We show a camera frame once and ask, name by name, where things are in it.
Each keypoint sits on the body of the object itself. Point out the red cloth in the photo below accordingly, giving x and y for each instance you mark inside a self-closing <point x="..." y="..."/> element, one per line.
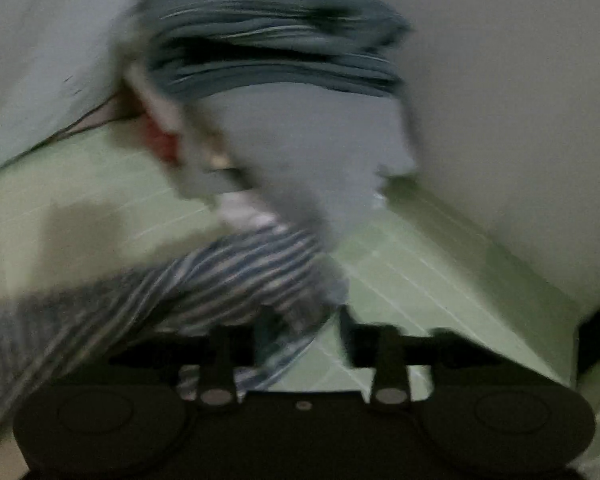
<point x="162" y="142"/>

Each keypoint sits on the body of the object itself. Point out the cream cloth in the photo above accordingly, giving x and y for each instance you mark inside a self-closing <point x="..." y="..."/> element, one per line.
<point x="152" y="95"/>

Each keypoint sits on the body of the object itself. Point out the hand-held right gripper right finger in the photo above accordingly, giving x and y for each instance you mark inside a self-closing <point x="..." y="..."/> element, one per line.
<point x="387" y="355"/>

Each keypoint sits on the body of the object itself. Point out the pale blue carrot print duvet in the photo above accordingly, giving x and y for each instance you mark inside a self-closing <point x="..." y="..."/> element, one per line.
<point x="35" y="60"/>

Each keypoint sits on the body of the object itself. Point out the blue white checked shirt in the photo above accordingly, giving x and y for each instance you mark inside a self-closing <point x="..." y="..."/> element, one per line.
<point x="220" y="280"/>

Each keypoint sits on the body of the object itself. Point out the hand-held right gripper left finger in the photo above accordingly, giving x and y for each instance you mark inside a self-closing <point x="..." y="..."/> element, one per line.
<point x="222" y="355"/>

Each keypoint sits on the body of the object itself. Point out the white cloth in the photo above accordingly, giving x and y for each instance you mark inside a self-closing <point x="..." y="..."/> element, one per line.
<point x="245" y="210"/>

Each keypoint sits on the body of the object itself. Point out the green grid bed sheet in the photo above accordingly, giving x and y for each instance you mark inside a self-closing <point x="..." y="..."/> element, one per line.
<point x="430" y="270"/>

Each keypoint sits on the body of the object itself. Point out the teal folded cloth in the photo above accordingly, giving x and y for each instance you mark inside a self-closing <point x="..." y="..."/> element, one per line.
<point x="270" y="25"/>

